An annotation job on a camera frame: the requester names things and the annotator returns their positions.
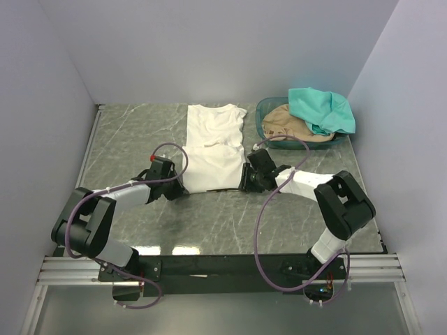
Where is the white printed t shirt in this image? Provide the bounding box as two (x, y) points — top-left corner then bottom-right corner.
(182, 104), (247, 194)

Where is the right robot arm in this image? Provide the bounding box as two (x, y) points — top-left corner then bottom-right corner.
(239, 149), (376, 278)

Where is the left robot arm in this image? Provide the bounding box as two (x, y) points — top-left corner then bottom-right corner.
(50, 156), (187, 281)

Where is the beige t shirt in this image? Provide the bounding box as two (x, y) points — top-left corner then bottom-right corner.
(261, 104), (335, 143)

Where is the teal plastic laundry basket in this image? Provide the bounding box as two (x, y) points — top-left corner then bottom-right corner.
(255, 97), (349, 150)

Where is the teal t shirt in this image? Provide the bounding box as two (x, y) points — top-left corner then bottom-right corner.
(288, 88), (356, 136)

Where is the black base crossbar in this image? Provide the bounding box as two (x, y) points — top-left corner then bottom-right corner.
(97, 253), (352, 297)

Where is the aluminium frame rail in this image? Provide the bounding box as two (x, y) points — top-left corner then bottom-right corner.
(36, 254), (406, 286)

